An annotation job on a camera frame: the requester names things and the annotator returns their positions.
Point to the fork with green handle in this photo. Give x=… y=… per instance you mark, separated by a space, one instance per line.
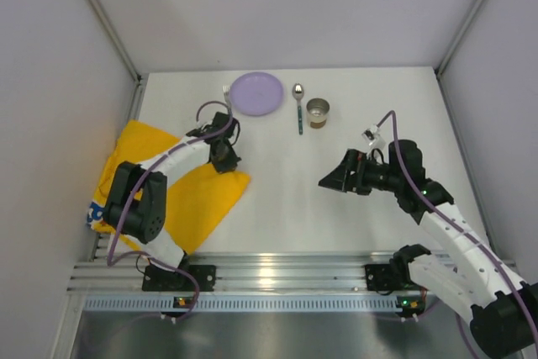
x=226 y=93

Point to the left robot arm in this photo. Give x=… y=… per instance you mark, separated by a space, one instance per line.
x=163 y=196

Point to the spoon with green handle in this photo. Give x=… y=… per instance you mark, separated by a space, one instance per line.
x=298 y=94

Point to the left aluminium frame post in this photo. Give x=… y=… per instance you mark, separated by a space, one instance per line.
x=112 y=35

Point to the small metal cup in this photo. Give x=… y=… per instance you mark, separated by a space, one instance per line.
x=318 y=111

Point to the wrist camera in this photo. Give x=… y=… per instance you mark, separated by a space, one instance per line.
x=373 y=138
x=200 y=131

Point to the grey slotted cable duct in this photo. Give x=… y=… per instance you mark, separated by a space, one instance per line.
x=255 y=303

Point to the right aluminium frame post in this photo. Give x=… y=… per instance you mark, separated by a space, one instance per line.
x=463 y=29

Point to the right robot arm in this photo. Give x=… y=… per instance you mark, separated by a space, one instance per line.
x=497 y=304

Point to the purple plastic plate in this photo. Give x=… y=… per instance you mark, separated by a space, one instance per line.
x=256 y=93

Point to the aluminium frame post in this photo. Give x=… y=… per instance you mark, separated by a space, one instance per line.
x=112 y=35
x=463 y=29

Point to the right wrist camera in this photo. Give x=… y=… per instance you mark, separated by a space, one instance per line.
x=373 y=138

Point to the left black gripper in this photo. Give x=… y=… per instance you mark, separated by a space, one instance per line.
x=224 y=161

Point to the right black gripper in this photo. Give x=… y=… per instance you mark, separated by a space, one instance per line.
x=356 y=173

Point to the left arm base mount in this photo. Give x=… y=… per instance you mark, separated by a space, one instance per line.
x=160 y=280

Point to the yellow Pikachu cloth placemat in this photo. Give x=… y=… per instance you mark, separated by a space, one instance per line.
x=195 y=205

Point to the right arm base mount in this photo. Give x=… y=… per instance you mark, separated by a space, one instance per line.
x=382 y=279

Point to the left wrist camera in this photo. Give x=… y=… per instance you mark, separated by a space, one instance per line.
x=200 y=131

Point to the aluminium front rail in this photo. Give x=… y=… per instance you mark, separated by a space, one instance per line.
x=250 y=274

